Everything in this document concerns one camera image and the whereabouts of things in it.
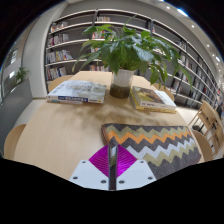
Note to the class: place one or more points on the ceiling lights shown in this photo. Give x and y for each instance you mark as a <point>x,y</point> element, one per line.
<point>182,12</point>

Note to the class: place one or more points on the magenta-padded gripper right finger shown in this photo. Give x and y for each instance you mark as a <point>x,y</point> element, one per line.
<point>136,173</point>

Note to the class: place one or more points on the yellow cover book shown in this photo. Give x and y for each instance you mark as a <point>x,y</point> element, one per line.
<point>151,99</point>

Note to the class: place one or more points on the white blue large book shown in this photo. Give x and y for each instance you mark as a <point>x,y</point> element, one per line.
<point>78,91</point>

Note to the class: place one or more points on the light wooden curved chair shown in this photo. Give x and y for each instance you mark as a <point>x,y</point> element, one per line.
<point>58,82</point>
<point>204,146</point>
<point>166,91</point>
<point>13,141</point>

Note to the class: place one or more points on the grey bookshelf unit with books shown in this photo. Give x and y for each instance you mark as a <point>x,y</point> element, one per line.
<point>60,40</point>

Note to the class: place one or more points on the small green potted plant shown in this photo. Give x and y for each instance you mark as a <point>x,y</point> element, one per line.
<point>20,74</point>

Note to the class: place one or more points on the light wooden side table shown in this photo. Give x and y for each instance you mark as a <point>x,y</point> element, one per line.
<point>216,116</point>

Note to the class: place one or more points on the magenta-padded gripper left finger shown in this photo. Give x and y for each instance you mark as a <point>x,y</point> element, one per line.
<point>88,173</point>

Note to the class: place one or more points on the zigzag patterned grey towel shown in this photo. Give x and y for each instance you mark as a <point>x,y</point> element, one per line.
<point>160,143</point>

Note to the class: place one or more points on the wooden slatted chair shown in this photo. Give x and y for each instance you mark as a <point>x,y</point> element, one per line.
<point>200,118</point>

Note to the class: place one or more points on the green potted plant white pot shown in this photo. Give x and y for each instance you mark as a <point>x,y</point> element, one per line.
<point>130,53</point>

